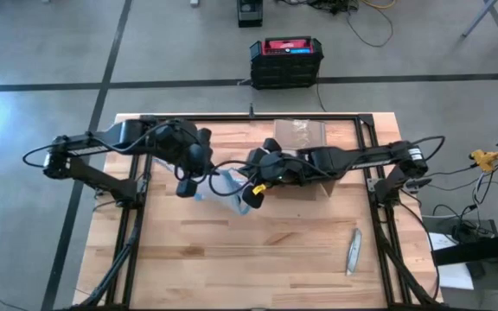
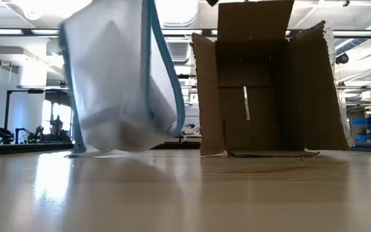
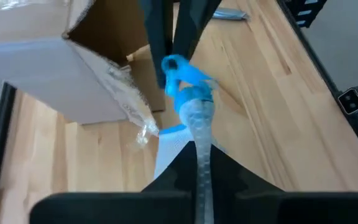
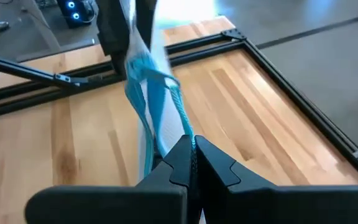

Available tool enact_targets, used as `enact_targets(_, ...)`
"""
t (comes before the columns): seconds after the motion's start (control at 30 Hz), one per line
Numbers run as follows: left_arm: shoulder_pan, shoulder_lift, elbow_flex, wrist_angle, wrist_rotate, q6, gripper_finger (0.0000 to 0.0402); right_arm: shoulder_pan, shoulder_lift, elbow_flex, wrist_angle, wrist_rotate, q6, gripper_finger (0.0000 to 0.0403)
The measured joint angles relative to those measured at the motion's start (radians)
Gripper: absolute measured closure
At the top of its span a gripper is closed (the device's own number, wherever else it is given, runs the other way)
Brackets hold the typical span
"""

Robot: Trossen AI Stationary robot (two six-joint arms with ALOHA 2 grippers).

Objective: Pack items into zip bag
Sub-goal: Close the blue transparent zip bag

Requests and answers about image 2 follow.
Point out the brown cardboard box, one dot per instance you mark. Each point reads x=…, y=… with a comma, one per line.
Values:
x=253, y=112

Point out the white mesh blue-zipper bag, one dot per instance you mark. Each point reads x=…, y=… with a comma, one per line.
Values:
x=108, y=80

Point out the long ceiling light strip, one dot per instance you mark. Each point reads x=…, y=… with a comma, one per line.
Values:
x=179, y=32

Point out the storage shelf rack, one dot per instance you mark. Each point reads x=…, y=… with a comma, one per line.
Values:
x=370, y=124

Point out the silver ventilation duct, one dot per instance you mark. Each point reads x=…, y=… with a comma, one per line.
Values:
x=179, y=13

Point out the black background gantry frame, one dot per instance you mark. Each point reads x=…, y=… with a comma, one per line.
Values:
x=6, y=109

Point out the black aluminium table frame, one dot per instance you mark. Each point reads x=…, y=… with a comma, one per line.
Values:
x=11, y=149

